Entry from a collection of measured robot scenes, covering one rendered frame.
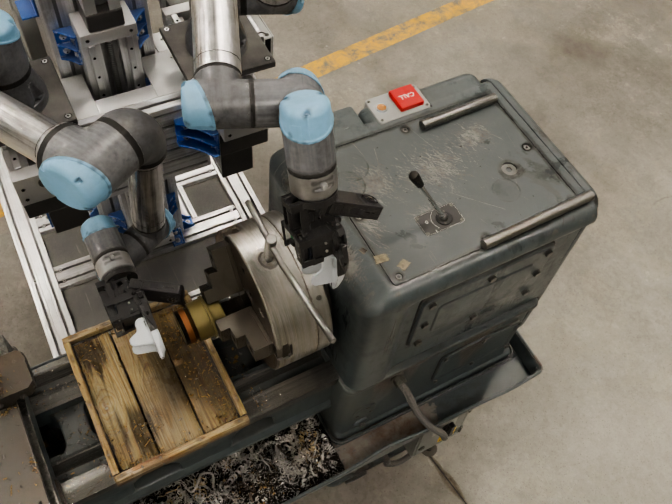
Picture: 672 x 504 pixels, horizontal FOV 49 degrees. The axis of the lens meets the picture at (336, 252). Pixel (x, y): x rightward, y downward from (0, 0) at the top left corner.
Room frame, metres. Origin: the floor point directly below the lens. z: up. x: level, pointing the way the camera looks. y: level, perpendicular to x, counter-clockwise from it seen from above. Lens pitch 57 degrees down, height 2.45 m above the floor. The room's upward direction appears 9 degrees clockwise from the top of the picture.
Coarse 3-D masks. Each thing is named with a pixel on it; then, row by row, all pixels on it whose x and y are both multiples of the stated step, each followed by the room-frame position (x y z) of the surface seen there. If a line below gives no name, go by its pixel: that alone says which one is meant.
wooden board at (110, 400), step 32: (160, 320) 0.76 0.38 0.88; (96, 352) 0.66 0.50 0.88; (128, 352) 0.67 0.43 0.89; (192, 352) 0.70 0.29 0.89; (96, 384) 0.59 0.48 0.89; (128, 384) 0.60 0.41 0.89; (160, 384) 0.61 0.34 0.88; (192, 384) 0.62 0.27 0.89; (224, 384) 0.63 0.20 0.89; (96, 416) 0.51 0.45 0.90; (128, 416) 0.53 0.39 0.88; (160, 416) 0.54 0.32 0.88; (192, 416) 0.55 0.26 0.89; (224, 416) 0.56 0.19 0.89; (128, 448) 0.46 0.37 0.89; (160, 448) 0.47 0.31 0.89; (192, 448) 0.48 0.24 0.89; (128, 480) 0.40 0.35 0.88
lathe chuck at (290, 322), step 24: (216, 240) 0.87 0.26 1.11; (240, 240) 0.79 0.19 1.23; (264, 240) 0.80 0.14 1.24; (240, 264) 0.76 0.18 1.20; (288, 264) 0.75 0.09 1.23; (264, 288) 0.70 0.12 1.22; (288, 288) 0.71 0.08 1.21; (264, 312) 0.67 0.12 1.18; (288, 312) 0.67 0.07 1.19; (288, 336) 0.64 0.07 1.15; (312, 336) 0.66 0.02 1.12; (264, 360) 0.67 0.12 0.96; (288, 360) 0.63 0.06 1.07
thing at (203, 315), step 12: (180, 312) 0.68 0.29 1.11; (192, 312) 0.68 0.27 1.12; (204, 312) 0.68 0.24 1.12; (216, 312) 0.69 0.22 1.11; (180, 324) 0.65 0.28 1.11; (192, 324) 0.66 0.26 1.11; (204, 324) 0.66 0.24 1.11; (192, 336) 0.64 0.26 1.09; (204, 336) 0.65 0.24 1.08; (216, 336) 0.66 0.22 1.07
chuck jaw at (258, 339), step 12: (240, 312) 0.70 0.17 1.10; (252, 312) 0.70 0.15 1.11; (216, 324) 0.67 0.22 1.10; (228, 324) 0.67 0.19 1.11; (240, 324) 0.67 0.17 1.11; (252, 324) 0.68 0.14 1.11; (228, 336) 0.65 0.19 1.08; (240, 336) 0.64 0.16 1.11; (252, 336) 0.65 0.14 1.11; (264, 336) 0.65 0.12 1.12; (252, 348) 0.62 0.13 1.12; (264, 348) 0.62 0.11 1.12; (288, 348) 0.64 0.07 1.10
